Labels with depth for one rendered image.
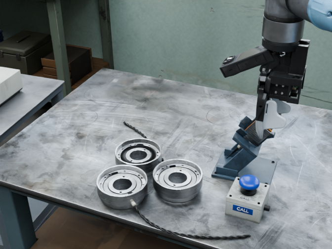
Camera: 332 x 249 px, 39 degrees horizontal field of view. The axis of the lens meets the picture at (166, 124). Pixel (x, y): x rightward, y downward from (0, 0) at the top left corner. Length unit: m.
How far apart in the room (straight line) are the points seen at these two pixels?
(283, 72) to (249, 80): 1.74
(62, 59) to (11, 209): 1.43
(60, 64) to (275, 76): 1.75
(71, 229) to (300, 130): 0.65
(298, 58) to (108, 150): 0.50
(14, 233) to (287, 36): 0.80
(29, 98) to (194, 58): 1.28
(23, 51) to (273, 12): 2.09
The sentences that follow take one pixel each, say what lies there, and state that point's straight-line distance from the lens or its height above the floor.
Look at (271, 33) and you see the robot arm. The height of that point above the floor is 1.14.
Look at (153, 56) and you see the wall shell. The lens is 2.83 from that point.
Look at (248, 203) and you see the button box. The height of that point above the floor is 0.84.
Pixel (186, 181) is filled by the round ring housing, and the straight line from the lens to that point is 0.99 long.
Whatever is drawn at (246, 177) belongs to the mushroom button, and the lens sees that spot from 0.94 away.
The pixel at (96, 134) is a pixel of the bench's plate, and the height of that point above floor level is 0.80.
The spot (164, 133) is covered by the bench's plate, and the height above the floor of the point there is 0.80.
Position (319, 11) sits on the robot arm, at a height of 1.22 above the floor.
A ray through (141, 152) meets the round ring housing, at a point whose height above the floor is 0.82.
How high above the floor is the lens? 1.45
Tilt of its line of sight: 32 degrees down
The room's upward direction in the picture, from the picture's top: 1 degrees counter-clockwise
